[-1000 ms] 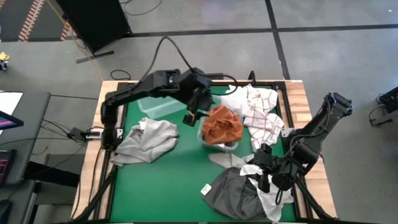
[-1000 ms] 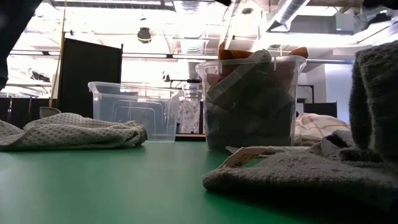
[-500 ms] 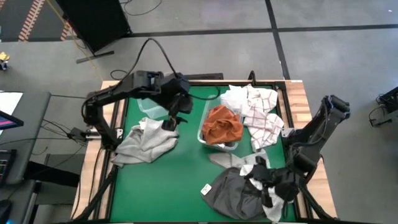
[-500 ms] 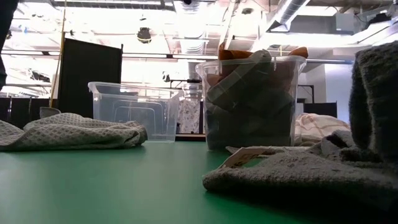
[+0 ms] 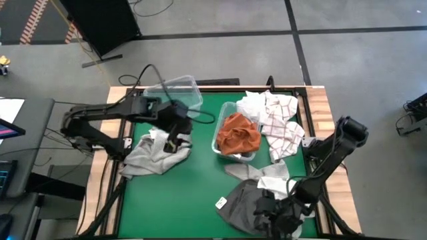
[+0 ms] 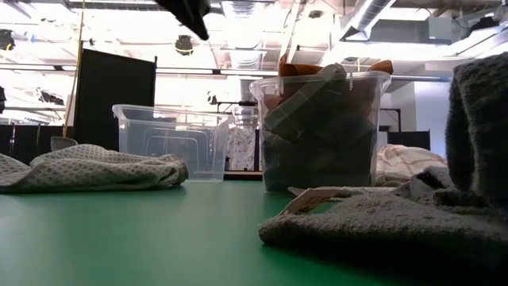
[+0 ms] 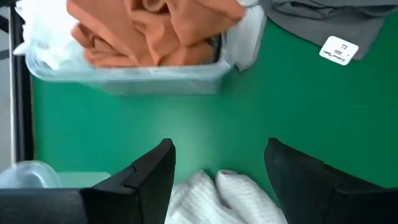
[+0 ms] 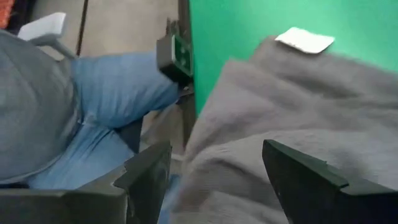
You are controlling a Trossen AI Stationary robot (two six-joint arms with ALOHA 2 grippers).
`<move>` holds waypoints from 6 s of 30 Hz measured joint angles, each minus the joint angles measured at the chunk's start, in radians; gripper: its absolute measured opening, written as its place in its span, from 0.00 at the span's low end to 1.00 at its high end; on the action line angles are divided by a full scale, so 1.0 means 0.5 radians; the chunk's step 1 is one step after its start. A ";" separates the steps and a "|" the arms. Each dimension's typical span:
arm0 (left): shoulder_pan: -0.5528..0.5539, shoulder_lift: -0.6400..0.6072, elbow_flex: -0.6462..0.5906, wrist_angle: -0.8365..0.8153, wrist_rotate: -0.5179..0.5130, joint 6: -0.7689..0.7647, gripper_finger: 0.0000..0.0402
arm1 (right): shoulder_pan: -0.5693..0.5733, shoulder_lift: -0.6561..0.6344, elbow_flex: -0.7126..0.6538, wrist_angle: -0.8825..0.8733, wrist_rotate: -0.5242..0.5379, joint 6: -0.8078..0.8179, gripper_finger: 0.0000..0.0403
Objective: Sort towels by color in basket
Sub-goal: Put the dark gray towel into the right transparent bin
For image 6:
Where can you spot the orange towel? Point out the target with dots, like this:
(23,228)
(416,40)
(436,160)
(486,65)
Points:
(297,68)
(381,66)

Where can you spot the clear plastic bin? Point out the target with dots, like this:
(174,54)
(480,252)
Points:
(170,135)
(255,95)

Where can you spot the black low partition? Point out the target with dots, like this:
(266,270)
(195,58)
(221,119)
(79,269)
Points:
(409,140)
(24,139)

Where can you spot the grey towel with white label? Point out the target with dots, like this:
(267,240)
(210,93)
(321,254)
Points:
(397,230)

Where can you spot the black dome ceiling camera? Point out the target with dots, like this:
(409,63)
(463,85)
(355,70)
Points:
(184,44)

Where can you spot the dark grey plaid towel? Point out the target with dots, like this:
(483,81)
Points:
(317,119)

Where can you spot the long ceiling light strip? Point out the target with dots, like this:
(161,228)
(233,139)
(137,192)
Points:
(186,72)

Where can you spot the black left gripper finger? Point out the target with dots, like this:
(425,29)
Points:
(190,16)

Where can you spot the silver ribbed ventilation duct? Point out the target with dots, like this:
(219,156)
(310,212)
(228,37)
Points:
(244,59)

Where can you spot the white red-checked towel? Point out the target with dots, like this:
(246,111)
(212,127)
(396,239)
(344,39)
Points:
(409,161)

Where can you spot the large white ceiling duct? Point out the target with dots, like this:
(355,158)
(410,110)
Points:
(357,24)

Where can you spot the white patterned hanging cloth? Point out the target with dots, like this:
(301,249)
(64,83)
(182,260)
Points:
(241,147)

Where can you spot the small black wall camera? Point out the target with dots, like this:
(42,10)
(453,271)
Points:
(212,98)

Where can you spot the beige waffle-weave towel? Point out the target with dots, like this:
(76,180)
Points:
(99,167)

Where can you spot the black panel screen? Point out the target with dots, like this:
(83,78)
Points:
(115,87)

